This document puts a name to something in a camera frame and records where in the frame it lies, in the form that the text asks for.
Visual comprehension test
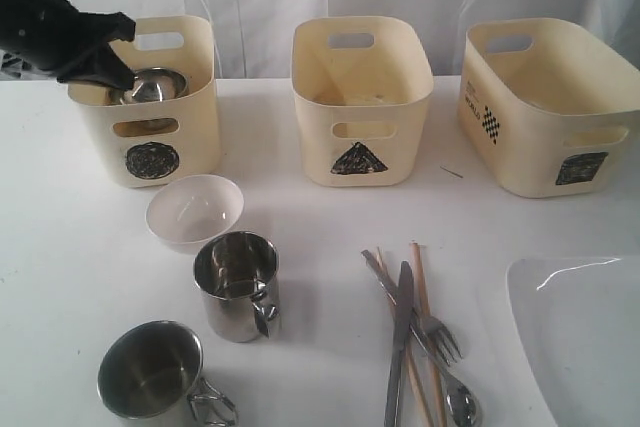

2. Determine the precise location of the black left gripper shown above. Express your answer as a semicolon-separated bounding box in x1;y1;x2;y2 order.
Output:
1;0;136;91

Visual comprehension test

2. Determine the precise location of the stainless steel bowl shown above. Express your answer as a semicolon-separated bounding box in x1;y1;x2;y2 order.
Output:
107;67;189;105

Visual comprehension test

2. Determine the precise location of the white plastic bowl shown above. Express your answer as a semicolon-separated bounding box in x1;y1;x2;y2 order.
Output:
145;174;245;254

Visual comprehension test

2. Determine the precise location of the steel mug front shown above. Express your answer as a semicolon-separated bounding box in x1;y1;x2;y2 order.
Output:
97;320;239;426

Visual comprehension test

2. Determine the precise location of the steel spoon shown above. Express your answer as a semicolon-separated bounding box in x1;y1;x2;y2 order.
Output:
419;343;483;426

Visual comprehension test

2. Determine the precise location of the cream bin with circle mark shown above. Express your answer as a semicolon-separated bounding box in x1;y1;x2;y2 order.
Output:
67;15;222;188

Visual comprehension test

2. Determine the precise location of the cream bin with triangle mark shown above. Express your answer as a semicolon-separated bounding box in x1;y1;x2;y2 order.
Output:
291;16;434;187

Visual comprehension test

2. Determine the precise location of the right wooden chopstick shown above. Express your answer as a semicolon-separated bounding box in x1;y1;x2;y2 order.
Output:
410;242;447;427

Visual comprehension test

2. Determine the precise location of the cream bin with square mark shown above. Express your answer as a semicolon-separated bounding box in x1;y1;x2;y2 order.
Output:
458;18;639;198

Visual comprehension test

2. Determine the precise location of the white square plate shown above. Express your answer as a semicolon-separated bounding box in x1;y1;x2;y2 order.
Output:
506;255;639;426

